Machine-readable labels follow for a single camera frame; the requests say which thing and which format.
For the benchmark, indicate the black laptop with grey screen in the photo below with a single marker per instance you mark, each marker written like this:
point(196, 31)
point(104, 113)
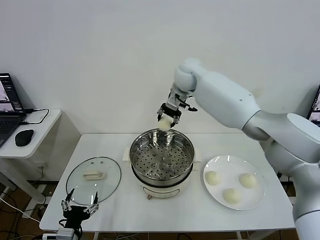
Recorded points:
point(315, 107)

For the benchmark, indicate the round glass pot lid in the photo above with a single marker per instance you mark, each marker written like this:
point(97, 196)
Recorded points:
point(110, 175)

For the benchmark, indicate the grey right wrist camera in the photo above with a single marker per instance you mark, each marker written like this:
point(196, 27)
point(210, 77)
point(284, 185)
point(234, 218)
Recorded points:
point(176, 101)

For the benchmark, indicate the white wall socket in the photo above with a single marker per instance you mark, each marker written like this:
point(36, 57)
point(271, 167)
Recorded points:
point(42, 166)

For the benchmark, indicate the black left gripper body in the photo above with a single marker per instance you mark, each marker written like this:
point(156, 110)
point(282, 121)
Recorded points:
point(75, 215)

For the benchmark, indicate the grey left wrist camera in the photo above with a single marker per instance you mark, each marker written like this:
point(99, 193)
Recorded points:
point(65, 233)

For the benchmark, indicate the white side table with mouse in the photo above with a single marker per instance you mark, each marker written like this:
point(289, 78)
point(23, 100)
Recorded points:
point(45, 130)

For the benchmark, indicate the white steamed baozi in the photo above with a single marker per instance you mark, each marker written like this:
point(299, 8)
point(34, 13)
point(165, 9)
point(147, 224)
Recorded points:
point(213, 178)
point(248, 180)
point(232, 196)
point(165, 124)

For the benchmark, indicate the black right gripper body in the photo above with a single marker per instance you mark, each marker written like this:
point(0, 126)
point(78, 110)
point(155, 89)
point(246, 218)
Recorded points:
point(171, 111)

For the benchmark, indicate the white electric cooking pot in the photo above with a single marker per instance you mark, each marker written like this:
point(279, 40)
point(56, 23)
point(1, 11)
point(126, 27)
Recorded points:
point(162, 192)

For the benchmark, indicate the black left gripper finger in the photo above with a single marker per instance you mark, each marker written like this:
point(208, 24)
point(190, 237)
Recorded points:
point(65, 205)
point(95, 206)

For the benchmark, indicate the black computer mouse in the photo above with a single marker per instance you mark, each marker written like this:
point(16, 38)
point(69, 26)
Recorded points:
point(24, 137)

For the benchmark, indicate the black laptop with wide keyboard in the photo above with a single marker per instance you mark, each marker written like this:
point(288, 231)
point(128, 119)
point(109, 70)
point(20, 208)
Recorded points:
point(7, 125)

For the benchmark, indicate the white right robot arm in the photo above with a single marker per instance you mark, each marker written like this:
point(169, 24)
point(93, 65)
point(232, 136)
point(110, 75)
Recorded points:
point(225, 100)

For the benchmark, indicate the round white plate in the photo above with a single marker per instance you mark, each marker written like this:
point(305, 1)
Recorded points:
point(230, 175)

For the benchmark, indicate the perforated steel steamer basket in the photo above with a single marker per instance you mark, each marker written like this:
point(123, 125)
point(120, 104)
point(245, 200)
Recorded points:
point(162, 160)

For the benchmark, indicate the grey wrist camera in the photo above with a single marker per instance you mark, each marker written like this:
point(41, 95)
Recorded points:
point(176, 101)
point(65, 233)

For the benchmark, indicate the floor power strip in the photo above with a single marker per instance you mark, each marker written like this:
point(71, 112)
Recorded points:
point(47, 192)

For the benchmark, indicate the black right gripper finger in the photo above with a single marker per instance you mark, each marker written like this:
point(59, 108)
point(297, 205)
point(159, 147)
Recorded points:
point(176, 121)
point(160, 116)

